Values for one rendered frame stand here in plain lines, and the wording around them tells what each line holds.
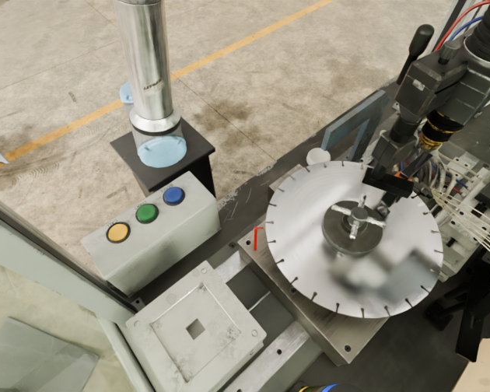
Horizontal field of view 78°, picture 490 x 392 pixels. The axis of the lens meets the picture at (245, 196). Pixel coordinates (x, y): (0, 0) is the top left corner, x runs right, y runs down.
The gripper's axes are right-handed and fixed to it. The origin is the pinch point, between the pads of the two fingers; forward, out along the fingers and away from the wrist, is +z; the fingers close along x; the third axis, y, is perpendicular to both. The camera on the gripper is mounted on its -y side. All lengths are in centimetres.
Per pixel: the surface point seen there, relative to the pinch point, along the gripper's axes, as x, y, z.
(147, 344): 24, -46, 1
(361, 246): 2, -81, -5
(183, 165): -26.3, -34.6, 16.2
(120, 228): 4.0, -32.5, 0.8
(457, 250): -5, -104, 5
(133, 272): 11.0, -36.2, 6.9
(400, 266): 5, -88, -4
